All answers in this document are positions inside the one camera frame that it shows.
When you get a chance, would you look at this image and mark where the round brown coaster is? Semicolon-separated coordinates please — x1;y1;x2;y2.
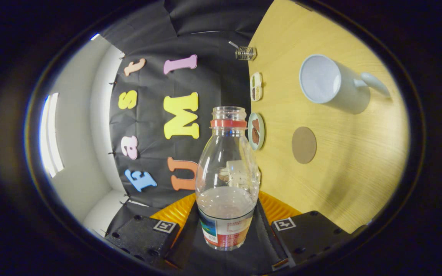
292;126;317;164

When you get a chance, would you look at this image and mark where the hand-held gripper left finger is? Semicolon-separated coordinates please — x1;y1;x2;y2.
104;193;199;269

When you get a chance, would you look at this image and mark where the large ceiling light panel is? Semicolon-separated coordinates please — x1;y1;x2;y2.
39;92;65;179

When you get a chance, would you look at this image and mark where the small divided white dish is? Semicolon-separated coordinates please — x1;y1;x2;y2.
250;72;263;102

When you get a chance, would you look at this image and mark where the clear glass tumbler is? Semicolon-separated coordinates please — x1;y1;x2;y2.
235;46;257;61

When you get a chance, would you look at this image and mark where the wooden table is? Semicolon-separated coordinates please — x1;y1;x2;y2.
247;0;410;233

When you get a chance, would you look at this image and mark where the pale blue cup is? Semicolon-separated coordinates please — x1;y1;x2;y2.
299;54;391;114

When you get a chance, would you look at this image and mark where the pale green plate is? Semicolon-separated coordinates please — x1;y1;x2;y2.
247;112;265;151

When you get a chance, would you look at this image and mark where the clear plastic juice bottle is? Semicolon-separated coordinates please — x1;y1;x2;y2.
195;106;261;251

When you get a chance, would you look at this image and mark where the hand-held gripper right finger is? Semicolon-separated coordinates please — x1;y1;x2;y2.
257;191;360;269

